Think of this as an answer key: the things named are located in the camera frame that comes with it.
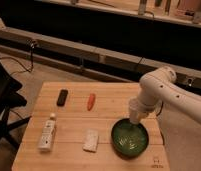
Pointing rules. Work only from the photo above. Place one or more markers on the white sponge block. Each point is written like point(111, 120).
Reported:
point(91, 140)

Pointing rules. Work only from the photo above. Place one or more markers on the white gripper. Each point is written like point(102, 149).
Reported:
point(144, 110)

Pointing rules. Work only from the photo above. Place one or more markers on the orange carrot toy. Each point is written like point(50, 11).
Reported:
point(91, 101)

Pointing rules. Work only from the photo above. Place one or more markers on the white bottle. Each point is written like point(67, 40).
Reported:
point(47, 135)

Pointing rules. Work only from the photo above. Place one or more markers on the black office chair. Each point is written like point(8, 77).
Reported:
point(9, 98)

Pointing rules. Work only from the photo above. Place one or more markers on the green ceramic bowl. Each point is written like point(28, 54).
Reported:
point(130, 140)

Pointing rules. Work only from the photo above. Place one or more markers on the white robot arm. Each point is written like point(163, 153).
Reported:
point(159, 85)

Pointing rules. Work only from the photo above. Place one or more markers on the black rectangular block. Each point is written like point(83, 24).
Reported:
point(62, 97)

